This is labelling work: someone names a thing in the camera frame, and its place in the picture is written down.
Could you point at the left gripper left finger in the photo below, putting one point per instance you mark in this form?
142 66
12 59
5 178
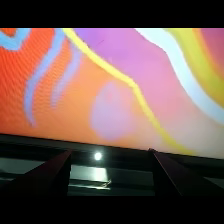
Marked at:
50 176

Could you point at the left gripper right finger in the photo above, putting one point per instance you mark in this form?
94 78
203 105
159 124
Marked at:
173 178

